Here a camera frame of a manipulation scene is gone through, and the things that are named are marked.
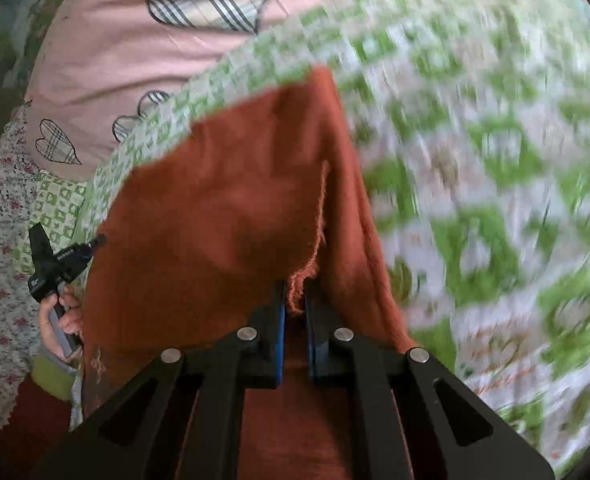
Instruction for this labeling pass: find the pink quilt with plaid hearts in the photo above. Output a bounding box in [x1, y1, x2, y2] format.
[25, 0, 516, 181]

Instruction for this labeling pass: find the rust orange fleece garment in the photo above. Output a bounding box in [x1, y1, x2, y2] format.
[70, 66, 421, 480]

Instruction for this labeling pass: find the floral bed sheet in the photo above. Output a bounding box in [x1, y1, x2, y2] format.
[0, 105, 43, 431]

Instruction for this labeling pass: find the green checked blanket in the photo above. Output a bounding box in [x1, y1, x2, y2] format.
[75, 0, 590, 476]

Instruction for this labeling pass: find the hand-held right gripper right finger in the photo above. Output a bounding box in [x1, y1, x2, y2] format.
[304, 278, 556, 480]

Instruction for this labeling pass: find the person's left hand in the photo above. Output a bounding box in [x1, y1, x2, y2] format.
[39, 290, 85, 357]

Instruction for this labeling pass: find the green checked pillow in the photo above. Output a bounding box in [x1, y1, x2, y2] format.
[15, 170, 88, 276]

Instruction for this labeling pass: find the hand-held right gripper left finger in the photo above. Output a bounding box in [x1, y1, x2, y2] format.
[30, 280, 287, 480]

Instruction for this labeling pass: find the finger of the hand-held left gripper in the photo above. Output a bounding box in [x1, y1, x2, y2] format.
[82, 233, 107, 260]

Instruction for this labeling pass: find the person's left forearm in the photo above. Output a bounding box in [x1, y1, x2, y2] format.
[30, 345, 83, 403]

